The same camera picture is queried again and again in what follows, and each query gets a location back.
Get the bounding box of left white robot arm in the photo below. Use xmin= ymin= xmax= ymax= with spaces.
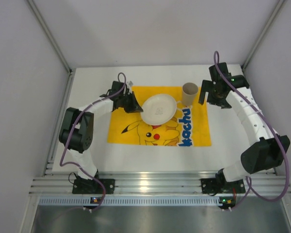
xmin=59 ymin=81 xmax=143 ymax=186

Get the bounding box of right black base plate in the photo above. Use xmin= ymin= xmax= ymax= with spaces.
xmin=200 ymin=178 xmax=246 ymax=196

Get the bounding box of aluminium mounting rail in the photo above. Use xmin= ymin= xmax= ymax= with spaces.
xmin=29 ymin=171 xmax=285 ymax=196

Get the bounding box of aluminium frame post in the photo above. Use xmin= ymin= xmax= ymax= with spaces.
xmin=26 ymin=0 xmax=72 ymax=72
xmin=241 ymin=0 xmax=288 ymax=72

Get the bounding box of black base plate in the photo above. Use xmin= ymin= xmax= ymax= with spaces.
xmin=200 ymin=178 xmax=246 ymax=196
xmin=72 ymin=178 xmax=115 ymax=194

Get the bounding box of slotted grey cable duct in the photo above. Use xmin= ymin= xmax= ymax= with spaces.
xmin=38 ymin=195 xmax=236 ymax=206

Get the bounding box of beige paper cup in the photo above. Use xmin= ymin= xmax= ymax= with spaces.
xmin=181 ymin=83 xmax=198 ymax=106

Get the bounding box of white paper plate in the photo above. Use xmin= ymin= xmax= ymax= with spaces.
xmin=141 ymin=94 xmax=177 ymax=126

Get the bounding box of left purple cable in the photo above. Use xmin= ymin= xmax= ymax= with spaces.
xmin=59 ymin=72 xmax=129 ymax=211

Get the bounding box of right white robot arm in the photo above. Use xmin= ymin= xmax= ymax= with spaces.
xmin=198 ymin=63 xmax=290 ymax=188

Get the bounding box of purple cable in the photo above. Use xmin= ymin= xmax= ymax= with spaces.
xmin=59 ymin=72 xmax=129 ymax=211
xmin=213 ymin=50 xmax=291 ymax=211

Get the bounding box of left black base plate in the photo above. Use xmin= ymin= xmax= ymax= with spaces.
xmin=72 ymin=178 xmax=115 ymax=194

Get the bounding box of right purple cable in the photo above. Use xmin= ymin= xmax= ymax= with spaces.
xmin=213 ymin=50 xmax=291 ymax=211

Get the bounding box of left aluminium frame post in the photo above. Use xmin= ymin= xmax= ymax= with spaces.
xmin=26 ymin=0 xmax=72 ymax=72

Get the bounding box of right aluminium frame post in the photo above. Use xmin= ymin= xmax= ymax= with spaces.
xmin=241 ymin=0 xmax=288 ymax=72

